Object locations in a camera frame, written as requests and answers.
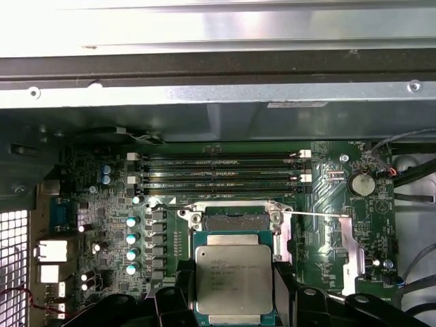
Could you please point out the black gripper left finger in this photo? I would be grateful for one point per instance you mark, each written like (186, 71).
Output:
(185, 306)

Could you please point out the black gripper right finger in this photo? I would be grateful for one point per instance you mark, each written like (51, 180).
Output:
(284, 306)

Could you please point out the silver cpu chip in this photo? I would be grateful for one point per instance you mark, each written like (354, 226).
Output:
(233, 279)

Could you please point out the metal socket cover frame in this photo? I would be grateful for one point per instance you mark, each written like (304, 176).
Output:
(351, 252)

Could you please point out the thin metal locking lever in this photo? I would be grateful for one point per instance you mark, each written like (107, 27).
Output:
(313, 214)

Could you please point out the cpu socket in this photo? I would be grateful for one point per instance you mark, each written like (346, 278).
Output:
(235, 221)

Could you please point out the black RAM slot white clips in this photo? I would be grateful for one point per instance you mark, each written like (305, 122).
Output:
(221, 156)
(221, 177)

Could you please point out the green motherboard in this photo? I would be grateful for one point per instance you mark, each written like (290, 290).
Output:
(327, 190)

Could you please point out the silver coin battery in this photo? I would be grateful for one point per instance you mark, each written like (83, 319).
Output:
(362, 184)

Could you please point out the silver network port block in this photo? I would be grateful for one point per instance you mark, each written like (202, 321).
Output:
(51, 250)

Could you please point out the blue serial port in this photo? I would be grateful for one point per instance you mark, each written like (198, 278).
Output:
(63, 214)

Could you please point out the white case label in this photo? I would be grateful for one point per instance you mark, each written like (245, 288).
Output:
(296, 104)

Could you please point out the black open pc case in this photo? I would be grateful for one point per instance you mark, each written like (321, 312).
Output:
(238, 95)

